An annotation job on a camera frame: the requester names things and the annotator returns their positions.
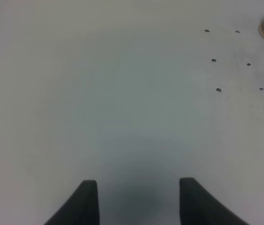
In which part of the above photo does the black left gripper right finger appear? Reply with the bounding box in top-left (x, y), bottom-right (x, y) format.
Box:
top-left (179, 178), bottom-right (247, 225)

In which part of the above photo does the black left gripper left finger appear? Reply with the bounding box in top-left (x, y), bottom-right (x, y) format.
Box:
top-left (45, 180), bottom-right (100, 225)

